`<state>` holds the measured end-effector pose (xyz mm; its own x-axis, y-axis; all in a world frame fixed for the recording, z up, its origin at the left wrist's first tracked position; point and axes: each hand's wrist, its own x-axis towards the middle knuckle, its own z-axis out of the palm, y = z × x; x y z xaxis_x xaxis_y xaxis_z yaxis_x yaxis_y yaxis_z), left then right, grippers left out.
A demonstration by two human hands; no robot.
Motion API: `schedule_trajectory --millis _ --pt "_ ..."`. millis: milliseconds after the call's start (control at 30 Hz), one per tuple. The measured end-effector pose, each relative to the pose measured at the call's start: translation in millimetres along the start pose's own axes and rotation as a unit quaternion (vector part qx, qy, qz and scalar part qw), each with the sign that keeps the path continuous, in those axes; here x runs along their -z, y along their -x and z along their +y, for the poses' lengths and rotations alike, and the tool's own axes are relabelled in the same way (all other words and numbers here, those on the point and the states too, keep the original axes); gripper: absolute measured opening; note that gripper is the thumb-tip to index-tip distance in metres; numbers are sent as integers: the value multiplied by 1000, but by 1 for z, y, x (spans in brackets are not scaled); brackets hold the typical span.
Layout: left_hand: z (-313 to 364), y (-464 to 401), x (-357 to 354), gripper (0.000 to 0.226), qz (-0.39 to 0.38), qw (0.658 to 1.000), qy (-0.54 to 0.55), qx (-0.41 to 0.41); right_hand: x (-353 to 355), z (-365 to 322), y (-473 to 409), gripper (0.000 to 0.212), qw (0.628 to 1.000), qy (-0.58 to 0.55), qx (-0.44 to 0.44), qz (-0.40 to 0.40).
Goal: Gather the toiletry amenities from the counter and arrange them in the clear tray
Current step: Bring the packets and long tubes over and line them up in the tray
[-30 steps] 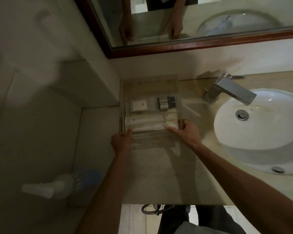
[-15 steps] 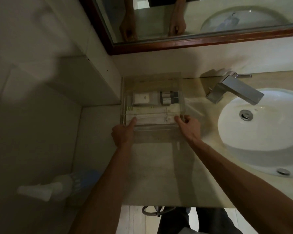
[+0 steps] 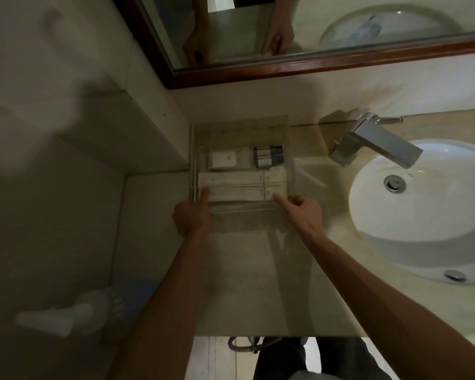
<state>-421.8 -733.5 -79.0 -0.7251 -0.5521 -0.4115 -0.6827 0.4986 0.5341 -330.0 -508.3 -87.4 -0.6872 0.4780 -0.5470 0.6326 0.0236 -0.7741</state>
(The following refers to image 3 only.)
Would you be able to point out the person's right hand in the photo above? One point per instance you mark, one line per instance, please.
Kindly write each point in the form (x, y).
(303, 217)

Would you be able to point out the person's left hand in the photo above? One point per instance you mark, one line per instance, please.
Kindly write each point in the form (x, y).
(190, 219)

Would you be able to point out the person's right thumb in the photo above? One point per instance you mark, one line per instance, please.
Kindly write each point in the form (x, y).
(299, 200)

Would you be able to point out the long white packet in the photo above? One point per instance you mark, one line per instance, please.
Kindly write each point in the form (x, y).
(241, 193)
(237, 178)

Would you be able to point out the person's right forearm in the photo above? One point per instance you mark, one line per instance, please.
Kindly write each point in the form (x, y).
(380, 308)

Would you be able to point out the person's left forearm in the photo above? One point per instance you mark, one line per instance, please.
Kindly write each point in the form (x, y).
(166, 312)

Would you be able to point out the small bottle with dark cap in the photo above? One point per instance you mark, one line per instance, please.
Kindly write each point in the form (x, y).
(267, 151)
(268, 162)

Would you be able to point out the small white box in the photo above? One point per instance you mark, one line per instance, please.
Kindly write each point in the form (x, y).
(227, 159)

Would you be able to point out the clear acrylic tray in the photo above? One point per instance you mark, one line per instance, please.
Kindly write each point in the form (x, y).
(241, 134)

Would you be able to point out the chrome square faucet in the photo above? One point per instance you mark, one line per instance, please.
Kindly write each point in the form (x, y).
(376, 142)

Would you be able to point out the chrome sink drain stopper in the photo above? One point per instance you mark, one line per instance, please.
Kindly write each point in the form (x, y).
(394, 183)

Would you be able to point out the white oval sink basin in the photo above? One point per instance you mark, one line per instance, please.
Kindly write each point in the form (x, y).
(419, 217)

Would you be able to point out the person's dark trousers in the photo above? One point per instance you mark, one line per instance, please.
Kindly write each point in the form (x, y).
(301, 362)

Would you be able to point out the white and blue spray bottle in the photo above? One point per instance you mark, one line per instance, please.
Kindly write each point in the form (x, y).
(87, 308)

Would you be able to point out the wood framed wall mirror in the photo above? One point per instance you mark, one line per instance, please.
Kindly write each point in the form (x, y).
(340, 19)

